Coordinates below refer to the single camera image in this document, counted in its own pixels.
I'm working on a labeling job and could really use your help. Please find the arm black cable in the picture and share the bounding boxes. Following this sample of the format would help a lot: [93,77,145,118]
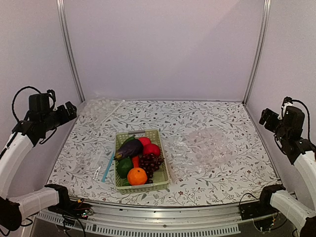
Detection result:
[11,85,42,124]
[291,99,311,141]

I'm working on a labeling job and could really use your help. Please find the clear zip bag blue zipper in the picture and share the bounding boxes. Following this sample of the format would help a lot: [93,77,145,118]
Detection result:
[70,149,114,186]

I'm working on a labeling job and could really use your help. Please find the clear bag at back corner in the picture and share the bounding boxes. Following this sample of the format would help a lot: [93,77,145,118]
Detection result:
[78,97,125,125]

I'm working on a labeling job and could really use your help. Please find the red apple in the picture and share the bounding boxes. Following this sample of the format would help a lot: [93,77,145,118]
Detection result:
[143,143,161,157]

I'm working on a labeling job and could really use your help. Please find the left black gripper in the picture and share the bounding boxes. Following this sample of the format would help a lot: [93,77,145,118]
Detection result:
[41,101,77,131]

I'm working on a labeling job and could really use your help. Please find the purple eggplant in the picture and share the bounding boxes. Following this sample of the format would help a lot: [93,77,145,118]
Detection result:
[114,139,143,160]

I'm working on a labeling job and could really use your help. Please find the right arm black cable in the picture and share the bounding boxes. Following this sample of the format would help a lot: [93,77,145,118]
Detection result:
[291,99,311,141]

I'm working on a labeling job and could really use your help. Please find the front aluminium rail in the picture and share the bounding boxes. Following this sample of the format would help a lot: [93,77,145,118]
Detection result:
[32,197,297,237]

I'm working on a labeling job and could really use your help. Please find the left aluminium frame post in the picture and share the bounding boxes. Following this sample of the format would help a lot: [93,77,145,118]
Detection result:
[56,0,85,103]

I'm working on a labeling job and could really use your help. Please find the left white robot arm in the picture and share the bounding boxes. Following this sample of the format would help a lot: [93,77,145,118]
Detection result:
[0,102,77,232]

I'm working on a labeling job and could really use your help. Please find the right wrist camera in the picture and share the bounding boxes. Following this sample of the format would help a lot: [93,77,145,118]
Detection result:
[281,97,305,130]

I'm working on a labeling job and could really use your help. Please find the orange fruit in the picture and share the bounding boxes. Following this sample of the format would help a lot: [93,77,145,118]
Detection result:
[127,168,148,186]

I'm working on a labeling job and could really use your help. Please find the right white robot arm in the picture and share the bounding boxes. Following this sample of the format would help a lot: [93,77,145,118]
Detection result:
[255,106,316,237]

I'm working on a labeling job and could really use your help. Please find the orange carrot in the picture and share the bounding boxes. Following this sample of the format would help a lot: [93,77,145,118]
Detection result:
[131,156,140,168]

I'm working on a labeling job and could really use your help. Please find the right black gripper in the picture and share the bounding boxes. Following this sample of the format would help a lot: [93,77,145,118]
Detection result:
[260,108,290,144]

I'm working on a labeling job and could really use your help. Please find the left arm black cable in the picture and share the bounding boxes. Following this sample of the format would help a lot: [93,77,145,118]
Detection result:
[11,85,42,124]

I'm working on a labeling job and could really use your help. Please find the right aluminium frame post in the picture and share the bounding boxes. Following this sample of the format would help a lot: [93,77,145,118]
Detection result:
[243,0,272,106]

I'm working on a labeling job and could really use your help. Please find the green plastic basket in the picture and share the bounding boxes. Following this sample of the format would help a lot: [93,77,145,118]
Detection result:
[114,129,169,194]

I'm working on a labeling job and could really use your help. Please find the green pepper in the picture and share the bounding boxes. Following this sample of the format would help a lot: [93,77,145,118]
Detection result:
[117,157,134,179]

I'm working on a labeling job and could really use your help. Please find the crumpled clear plastic bag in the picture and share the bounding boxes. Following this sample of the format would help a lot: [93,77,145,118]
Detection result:
[162,126,237,184]

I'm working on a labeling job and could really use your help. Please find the dark red grape bunch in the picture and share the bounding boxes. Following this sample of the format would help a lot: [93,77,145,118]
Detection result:
[139,154,164,184]

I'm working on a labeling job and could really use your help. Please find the aluminium frame post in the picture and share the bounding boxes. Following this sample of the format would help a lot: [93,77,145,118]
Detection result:
[243,0,272,106]
[56,0,85,103]

